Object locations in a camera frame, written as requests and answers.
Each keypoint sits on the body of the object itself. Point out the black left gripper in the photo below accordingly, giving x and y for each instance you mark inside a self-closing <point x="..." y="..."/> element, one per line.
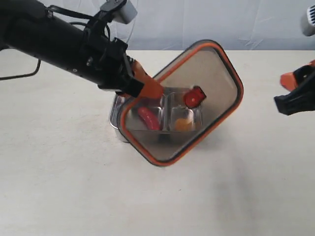
<point x="106" y="64"/>

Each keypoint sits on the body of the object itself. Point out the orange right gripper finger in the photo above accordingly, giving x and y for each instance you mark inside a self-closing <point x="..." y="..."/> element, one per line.
<point x="292" y="80"/>

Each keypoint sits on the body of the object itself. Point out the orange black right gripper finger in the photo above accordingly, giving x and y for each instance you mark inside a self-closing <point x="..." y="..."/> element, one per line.
<point x="301" y="99"/>

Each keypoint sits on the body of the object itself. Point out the red toy sausage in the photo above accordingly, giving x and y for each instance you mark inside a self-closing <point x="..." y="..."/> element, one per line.
<point x="149" y="118"/>

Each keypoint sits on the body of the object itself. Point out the steel two-compartment lunch box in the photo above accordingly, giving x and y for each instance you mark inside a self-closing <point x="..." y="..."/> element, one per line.
<point x="167" y="109"/>

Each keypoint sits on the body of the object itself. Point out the yellow toy cheese wedge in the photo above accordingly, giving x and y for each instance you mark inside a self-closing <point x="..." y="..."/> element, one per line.
<point x="184" y="125"/>

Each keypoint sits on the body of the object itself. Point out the dark lid with orange seal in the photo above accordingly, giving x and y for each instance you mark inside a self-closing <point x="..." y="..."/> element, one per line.
<point x="201" y="88"/>

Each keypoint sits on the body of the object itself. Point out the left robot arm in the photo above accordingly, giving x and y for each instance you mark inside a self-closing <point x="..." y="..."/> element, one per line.
<point x="77" y="43"/>

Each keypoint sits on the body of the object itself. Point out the white backdrop cloth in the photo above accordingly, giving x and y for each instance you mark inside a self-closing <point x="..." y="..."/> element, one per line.
<point x="235" y="24"/>

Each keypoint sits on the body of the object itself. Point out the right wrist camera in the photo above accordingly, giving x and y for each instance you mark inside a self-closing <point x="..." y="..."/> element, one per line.
<point x="308" y="22"/>

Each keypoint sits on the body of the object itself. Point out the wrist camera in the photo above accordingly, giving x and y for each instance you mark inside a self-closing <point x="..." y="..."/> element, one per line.
<point x="121" y="11"/>
<point x="308" y="22"/>

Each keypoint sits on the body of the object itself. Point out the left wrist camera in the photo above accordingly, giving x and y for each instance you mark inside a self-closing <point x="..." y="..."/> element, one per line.
<point x="121" y="11"/>

